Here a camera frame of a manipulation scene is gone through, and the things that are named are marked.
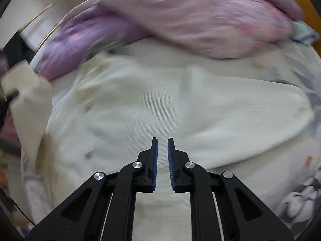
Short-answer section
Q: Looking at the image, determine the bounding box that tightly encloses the cream white jacket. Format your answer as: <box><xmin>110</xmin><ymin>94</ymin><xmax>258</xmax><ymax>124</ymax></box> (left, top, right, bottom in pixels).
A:
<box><xmin>2</xmin><ymin>55</ymin><xmax>316</xmax><ymax>241</ymax></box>

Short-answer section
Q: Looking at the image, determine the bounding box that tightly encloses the bamboo clothes rack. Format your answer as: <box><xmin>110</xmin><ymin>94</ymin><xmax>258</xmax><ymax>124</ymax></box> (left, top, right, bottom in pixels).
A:
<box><xmin>18</xmin><ymin>1</ymin><xmax>61</xmax><ymax>52</ymax></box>

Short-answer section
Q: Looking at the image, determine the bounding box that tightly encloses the black garment on rack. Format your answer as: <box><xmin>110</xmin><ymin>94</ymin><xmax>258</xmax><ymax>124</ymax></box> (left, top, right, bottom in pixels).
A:
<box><xmin>1</xmin><ymin>31</ymin><xmax>35</xmax><ymax>68</ymax></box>

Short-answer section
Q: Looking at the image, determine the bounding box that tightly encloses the purple quilt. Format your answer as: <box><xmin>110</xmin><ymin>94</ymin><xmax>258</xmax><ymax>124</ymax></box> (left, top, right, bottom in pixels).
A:
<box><xmin>38</xmin><ymin>4</ymin><xmax>150</xmax><ymax>81</ymax></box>

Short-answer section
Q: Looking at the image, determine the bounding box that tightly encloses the pink floral quilt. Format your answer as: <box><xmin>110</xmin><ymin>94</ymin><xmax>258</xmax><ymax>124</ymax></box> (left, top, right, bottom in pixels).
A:
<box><xmin>98</xmin><ymin>0</ymin><xmax>303</xmax><ymax>59</ymax></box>

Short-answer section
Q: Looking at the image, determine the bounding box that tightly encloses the teal blue-trimmed pillow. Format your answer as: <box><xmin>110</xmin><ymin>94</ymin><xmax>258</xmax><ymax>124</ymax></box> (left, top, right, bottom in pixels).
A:
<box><xmin>290</xmin><ymin>21</ymin><xmax>320</xmax><ymax>46</ymax></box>

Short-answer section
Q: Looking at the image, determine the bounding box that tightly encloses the wooden headboard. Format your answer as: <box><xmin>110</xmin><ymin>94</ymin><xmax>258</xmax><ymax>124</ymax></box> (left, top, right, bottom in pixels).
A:
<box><xmin>273</xmin><ymin>0</ymin><xmax>321</xmax><ymax>56</ymax></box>

